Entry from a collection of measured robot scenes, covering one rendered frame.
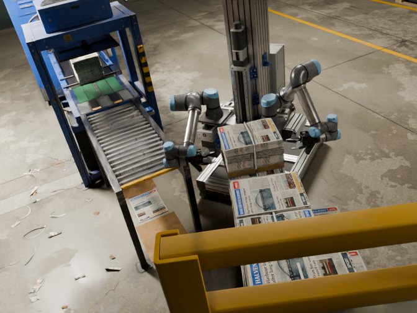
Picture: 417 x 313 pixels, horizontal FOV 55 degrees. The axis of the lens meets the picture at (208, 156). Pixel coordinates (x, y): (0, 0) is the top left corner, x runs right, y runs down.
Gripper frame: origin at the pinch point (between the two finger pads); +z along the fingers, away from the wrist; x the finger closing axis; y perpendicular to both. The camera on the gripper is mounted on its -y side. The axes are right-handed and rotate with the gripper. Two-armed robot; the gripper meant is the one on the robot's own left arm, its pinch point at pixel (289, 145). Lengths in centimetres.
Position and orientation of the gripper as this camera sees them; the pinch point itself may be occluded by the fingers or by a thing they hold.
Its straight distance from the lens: 283.1
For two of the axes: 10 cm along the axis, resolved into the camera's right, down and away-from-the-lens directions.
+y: -1.4, -8.1, -5.7
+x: 1.0, 5.6, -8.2
